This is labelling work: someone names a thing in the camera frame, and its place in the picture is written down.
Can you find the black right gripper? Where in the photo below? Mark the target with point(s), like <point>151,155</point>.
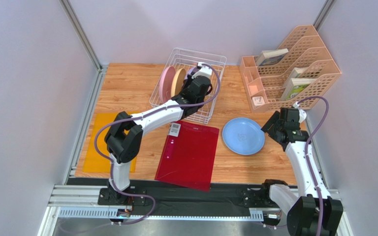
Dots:
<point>270,123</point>

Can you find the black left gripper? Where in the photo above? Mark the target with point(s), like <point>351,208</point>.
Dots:
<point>187,81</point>

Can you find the purple plate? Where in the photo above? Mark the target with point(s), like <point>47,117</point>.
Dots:
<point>191,72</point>

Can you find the blue plate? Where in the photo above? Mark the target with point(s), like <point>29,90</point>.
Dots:
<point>243,136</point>

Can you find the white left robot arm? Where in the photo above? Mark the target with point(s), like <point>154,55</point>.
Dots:
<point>124,135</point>

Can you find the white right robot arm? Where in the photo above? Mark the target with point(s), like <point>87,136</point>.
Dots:
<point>302,170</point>

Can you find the green book in rack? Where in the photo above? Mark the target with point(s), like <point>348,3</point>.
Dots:
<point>294,86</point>

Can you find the pink file rack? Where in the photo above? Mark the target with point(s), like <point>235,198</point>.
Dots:
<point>305,50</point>

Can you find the upper book in rack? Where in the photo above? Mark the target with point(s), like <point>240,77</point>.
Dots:
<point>270,57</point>

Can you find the yellow plate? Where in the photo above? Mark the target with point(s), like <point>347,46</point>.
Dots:
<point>178,81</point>

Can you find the pink plate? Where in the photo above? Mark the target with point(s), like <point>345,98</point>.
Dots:
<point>165,83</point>

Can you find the middle white book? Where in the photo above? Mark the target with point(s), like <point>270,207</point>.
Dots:
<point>295,73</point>

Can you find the red folder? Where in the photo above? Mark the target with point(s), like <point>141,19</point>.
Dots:
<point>188,156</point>

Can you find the black base mat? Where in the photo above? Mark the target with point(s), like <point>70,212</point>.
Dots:
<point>223,199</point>

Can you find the orange folder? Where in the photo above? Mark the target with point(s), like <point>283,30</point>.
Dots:
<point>93,162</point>

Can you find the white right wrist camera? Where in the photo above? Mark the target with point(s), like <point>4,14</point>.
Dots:
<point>302,113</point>

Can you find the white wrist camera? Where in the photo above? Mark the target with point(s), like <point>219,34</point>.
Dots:
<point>302,113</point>
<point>203,71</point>

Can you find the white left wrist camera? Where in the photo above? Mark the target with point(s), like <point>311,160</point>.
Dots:
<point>203,71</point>

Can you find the right aluminium corner post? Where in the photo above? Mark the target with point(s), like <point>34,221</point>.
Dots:
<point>322,15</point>

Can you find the aluminium corner post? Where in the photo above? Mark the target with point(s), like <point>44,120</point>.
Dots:
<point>322,15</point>
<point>68,8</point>

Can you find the left aluminium corner post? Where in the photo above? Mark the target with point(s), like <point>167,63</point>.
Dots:
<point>68,8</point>

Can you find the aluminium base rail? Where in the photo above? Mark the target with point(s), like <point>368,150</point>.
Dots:
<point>87,206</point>

